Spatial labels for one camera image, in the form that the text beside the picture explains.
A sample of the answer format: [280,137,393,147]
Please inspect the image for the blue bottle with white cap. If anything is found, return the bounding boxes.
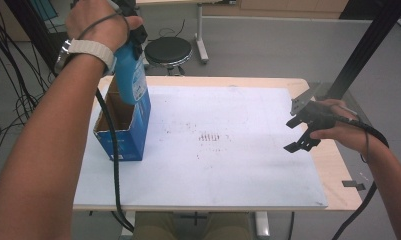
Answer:
[113,39,149,106]

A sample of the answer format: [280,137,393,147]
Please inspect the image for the white table leg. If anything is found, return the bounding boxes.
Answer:
[254,211,271,240]

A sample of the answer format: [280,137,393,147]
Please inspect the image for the black round stool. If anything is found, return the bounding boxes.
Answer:
[143,36,193,76]

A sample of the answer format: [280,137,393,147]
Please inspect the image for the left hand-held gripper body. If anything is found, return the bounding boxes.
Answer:
[113,0,149,46]

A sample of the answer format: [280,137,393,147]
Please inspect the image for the bundle of black floor cables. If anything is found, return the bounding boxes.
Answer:
[0,6,56,171]

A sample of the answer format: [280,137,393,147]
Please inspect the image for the grey floor mat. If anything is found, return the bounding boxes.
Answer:
[308,82,378,137]

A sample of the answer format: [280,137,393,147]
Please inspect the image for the white band wristwatch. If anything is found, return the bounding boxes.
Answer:
[53,38,118,77]

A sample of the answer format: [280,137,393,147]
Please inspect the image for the blue cardboard box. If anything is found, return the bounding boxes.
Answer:
[93,77,152,162]

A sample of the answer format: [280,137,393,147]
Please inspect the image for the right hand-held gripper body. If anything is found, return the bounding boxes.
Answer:
[289,81,338,152]

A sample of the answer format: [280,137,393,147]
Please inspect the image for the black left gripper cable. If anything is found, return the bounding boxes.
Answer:
[94,88,136,234]

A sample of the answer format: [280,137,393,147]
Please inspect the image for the black metal stand post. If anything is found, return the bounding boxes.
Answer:
[3,0,72,79]
[321,0,401,101]

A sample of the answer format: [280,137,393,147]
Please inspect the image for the person's legs in khaki trousers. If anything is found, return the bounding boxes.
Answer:
[132,211,257,240]

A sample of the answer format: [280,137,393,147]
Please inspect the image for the person's right hand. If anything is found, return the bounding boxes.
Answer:
[309,98,373,157]

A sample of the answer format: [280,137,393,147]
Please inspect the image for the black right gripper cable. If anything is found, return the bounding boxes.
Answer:
[330,113,390,240]

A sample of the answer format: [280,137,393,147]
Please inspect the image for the white background desk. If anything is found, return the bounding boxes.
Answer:
[134,0,237,65]

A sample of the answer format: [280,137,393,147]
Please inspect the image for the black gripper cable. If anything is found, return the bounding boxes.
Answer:
[330,113,390,240]
[94,88,136,234]

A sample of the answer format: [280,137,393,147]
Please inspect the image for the white table mat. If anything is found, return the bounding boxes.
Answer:
[72,85,329,210]

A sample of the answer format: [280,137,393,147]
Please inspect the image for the grey tape piece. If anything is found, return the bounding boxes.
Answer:
[341,179,367,192]

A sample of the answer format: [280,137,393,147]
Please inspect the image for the person's left hand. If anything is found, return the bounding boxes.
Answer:
[65,0,144,54]

